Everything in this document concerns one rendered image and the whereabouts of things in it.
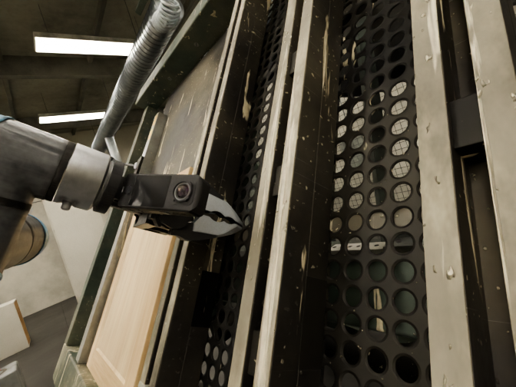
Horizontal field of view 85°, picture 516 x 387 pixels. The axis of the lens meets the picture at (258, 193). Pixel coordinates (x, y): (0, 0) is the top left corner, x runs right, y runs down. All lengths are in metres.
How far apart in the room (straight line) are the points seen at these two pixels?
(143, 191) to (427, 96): 0.30
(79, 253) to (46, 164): 4.30
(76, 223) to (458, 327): 4.60
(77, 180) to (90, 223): 4.32
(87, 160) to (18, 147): 0.06
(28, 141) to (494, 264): 0.42
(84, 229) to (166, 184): 4.34
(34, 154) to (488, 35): 0.41
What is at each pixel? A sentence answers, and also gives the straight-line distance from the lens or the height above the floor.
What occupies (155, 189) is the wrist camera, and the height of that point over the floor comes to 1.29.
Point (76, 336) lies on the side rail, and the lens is 1.40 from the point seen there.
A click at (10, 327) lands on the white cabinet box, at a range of 5.93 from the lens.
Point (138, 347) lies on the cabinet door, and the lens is 0.74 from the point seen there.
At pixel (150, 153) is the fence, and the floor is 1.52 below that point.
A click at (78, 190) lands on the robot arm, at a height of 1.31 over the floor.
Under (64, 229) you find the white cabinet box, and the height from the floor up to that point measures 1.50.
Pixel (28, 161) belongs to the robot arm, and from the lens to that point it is 0.37.
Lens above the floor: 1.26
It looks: 2 degrees down
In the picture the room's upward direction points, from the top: 18 degrees counter-clockwise
